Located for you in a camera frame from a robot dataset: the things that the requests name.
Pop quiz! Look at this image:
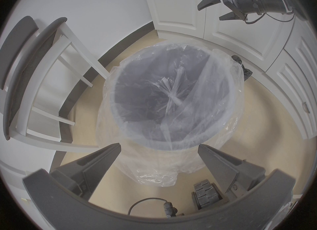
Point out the white wardrobe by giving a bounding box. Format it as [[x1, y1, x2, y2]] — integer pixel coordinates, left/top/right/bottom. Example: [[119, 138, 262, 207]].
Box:
[[139, 0, 317, 73]]

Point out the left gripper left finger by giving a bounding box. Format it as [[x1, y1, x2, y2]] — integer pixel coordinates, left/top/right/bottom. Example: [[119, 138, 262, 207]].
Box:
[[50, 143, 122, 202]]

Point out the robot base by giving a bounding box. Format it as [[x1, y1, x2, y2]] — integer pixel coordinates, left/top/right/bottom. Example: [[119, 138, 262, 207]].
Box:
[[191, 179, 231, 212]]

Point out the black plastic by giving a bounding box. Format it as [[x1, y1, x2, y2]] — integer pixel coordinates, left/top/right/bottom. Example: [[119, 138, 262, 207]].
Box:
[[231, 55, 253, 82]]

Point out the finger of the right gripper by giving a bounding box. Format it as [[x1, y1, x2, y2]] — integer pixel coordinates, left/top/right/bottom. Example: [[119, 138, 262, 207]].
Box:
[[197, 0, 224, 11], [219, 11, 245, 22]]

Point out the clear plastic bag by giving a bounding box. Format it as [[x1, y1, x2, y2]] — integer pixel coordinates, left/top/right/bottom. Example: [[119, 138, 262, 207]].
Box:
[[95, 42, 246, 187]]

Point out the grey and white chair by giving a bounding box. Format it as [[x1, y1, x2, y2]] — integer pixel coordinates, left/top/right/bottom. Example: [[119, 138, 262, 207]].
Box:
[[0, 16, 109, 150]]

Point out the white trash bin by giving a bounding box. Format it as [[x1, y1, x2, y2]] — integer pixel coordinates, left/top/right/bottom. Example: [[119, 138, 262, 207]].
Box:
[[109, 44, 238, 175]]

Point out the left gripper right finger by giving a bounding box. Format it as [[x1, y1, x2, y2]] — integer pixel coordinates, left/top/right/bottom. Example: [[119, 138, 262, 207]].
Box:
[[198, 144, 267, 202]]

